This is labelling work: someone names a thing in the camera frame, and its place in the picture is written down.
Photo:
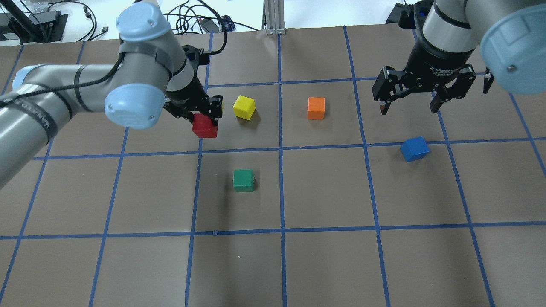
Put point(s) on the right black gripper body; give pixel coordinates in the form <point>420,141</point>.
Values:
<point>434,59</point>

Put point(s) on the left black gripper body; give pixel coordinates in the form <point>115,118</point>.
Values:
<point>187,94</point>

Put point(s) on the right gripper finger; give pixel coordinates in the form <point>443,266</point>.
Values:
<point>437,102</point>
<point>384,107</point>

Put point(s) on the red wooden block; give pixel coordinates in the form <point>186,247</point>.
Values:
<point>203,126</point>

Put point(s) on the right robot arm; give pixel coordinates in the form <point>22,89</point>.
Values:
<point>510,35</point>

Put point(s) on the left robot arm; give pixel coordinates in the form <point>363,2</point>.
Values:
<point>152,73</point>

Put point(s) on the blue wooden block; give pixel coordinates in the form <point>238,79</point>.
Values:
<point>414,149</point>

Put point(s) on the yellow wooden block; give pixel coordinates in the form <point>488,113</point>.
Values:
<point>244,107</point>

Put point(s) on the orange wooden block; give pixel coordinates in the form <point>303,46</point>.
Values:
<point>316,108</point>

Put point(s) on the green wooden block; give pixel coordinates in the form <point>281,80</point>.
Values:
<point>243,180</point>

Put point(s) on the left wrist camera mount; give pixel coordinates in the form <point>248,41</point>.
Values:
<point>197,56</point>

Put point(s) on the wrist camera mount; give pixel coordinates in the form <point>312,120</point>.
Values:
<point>409,16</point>
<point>197,56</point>

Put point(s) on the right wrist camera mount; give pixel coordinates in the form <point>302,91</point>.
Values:
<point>409,16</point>

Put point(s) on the aluminium frame post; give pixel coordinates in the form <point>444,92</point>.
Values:
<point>273,19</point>

